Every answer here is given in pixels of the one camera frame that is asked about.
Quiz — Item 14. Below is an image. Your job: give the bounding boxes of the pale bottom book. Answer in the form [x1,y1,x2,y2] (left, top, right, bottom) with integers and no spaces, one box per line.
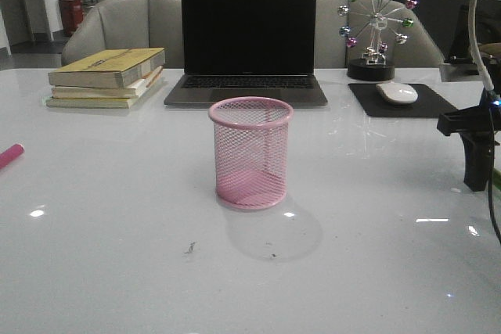
[44,77,162,109]

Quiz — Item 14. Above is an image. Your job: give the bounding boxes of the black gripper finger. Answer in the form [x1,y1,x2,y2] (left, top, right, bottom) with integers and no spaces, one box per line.
[437,106,500,192]

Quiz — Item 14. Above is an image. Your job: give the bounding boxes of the grey left armchair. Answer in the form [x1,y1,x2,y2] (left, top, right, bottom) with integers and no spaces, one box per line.
[61,0,184,68]

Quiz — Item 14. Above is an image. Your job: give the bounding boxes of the black mouse pad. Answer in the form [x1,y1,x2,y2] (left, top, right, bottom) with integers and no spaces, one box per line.
[348,83,456,118]

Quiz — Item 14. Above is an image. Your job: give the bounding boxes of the pink marker pen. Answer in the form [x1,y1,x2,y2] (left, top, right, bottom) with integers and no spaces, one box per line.
[0,143,24,169]

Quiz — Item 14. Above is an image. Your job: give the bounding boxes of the grey right armchair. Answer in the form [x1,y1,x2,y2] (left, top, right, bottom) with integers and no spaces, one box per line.
[314,0,445,68]

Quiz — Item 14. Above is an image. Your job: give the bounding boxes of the green marker pen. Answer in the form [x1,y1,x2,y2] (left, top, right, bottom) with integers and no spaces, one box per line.
[492,168,501,191]

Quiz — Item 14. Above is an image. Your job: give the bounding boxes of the grey laptop computer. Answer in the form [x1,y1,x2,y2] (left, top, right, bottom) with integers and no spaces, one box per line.
[164,0,327,106]

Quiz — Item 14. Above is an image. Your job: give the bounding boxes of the ferris wheel desk ornament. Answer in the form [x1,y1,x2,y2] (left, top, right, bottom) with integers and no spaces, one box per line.
[337,0,419,81]

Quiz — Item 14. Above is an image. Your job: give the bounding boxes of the pink mesh pen holder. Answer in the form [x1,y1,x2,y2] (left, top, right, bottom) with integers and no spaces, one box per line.
[208,96,294,210]

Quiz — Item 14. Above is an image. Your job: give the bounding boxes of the red bin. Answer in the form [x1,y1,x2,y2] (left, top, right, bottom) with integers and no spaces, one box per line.
[59,0,83,36]

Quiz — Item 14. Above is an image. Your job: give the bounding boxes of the white computer mouse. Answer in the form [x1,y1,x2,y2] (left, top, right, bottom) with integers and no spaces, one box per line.
[376,82,418,105]

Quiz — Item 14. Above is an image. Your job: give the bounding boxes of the white cable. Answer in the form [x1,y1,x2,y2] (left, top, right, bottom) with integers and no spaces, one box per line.
[467,0,496,95]

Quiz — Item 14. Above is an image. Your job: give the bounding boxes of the yellow top book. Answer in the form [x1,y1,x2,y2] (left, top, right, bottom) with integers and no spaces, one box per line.
[48,48,166,88]

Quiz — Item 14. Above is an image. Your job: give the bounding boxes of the grey armchair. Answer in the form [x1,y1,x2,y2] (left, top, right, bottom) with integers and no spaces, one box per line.
[61,0,184,68]
[314,0,445,68]

